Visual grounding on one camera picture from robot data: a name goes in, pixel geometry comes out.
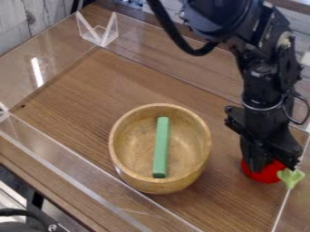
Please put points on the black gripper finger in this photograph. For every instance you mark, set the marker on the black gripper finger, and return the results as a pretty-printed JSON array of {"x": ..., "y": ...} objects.
[
  {"x": 256, "y": 153},
  {"x": 289, "y": 159}
]

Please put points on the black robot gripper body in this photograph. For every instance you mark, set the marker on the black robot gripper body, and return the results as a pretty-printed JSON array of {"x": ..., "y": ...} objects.
[{"x": 264, "y": 125}]

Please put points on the red plush strawberry toy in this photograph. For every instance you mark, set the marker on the red plush strawberry toy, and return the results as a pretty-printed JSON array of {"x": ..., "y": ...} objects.
[{"x": 275, "y": 173}]

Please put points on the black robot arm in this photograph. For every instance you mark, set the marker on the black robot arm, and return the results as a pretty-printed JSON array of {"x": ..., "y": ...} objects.
[{"x": 257, "y": 32}]

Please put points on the green rectangular stick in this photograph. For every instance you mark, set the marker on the green rectangular stick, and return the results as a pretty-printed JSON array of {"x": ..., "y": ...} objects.
[{"x": 161, "y": 150}]

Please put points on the oval wooden bowl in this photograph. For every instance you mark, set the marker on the oval wooden bowl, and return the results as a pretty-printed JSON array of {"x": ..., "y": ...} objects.
[{"x": 133, "y": 143}]

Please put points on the black metal table leg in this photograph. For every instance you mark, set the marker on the black metal table leg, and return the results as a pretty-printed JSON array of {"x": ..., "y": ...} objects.
[{"x": 46, "y": 222}]

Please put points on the clear acrylic tray wall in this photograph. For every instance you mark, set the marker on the clear acrylic tray wall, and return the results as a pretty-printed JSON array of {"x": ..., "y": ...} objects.
[{"x": 68, "y": 89}]

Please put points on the clear acrylic corner bracket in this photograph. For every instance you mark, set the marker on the clear acrylic corner bracket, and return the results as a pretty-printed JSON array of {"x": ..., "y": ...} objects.
[{"x": 98, "y": 35}]

